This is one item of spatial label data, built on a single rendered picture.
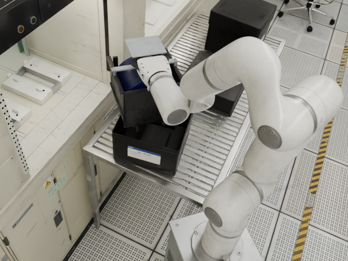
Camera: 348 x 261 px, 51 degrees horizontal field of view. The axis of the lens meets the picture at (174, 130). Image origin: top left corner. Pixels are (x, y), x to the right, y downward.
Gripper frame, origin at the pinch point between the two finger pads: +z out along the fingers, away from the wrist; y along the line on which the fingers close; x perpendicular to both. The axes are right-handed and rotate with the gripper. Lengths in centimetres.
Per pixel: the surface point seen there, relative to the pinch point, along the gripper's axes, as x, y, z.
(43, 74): -34, -35, 37
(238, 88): -39, 52, 11
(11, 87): -34, -49, 32
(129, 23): -4.7, 0.9, 24.9
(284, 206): -125, 92, -18
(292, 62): -124, 180, 111
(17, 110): -34, -47, 18
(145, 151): -37.1, -3.0, -14.3
